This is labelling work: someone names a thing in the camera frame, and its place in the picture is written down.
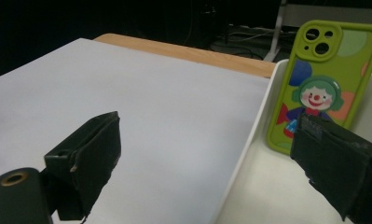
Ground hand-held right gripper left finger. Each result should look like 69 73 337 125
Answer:
43 110 123 222

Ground black floor cables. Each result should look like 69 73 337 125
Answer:
210 22 281 61

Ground white table mat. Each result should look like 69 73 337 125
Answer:
0 37 270 224

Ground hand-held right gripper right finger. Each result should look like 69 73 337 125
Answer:
290 113 372 224

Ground green clown print phone case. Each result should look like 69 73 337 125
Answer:
266 20 372 157

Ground white plastic tray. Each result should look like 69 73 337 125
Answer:
209 59 372 224

